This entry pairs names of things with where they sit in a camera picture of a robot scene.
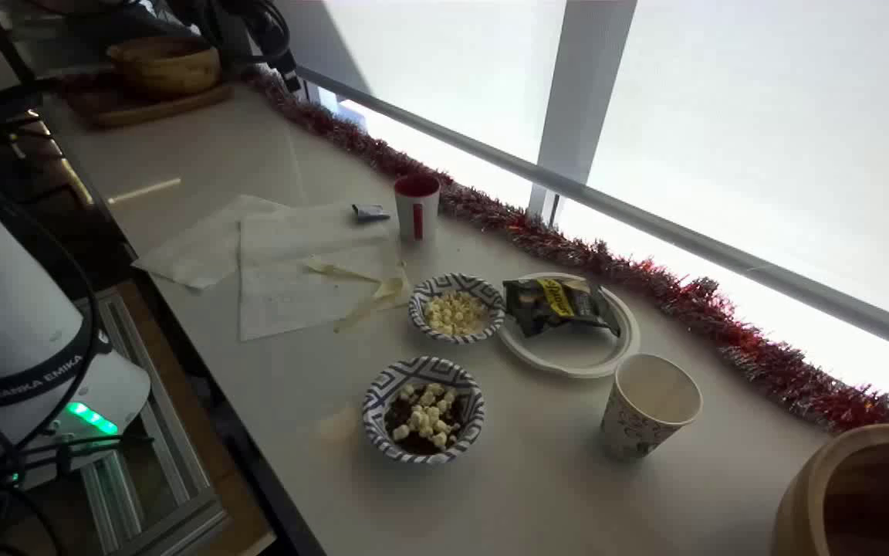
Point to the grey window rail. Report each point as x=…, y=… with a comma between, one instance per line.
x=671, y=234

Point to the cream plastic stick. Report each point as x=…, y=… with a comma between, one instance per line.
x=337, y=273

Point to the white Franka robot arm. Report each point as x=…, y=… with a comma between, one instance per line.
x=3, y=298

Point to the white mug red inside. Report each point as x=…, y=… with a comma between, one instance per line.
x=417, y=210

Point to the blue patterned paper bowl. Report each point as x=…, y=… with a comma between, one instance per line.
x=378, y=407
x=420, y=309

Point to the grey window mullion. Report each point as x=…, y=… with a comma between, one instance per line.
x=578, y=102

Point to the dark snack bag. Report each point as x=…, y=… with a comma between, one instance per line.
x=553, y=304

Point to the white round plate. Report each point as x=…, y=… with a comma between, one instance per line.
x=568, y=356

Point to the patterned paper cup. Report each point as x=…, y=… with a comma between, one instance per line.
x=635, y=417

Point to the aluminium frame rails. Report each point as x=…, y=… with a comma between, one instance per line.
x=167, y=451

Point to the wooden tray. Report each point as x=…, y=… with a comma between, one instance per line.
x=146, y=109

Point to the small dark blue wrapper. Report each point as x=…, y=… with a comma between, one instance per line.
x=370, y=215

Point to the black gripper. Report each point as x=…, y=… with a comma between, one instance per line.
x=256, y=34

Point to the pale strip of tape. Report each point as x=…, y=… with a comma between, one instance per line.
x=146, y=189

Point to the wooden bowl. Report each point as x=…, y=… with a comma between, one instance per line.
x=167, y=66

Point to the round wooden container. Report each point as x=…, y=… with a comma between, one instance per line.
x=803, y=495

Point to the red silver tinsel garland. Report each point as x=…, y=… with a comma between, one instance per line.
x=671, y=295

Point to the dark brown snack pieces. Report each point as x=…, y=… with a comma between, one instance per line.
x=410, y=439

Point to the popcorn pile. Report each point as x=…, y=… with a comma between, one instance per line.
x=455, y=313
x=427, y=417

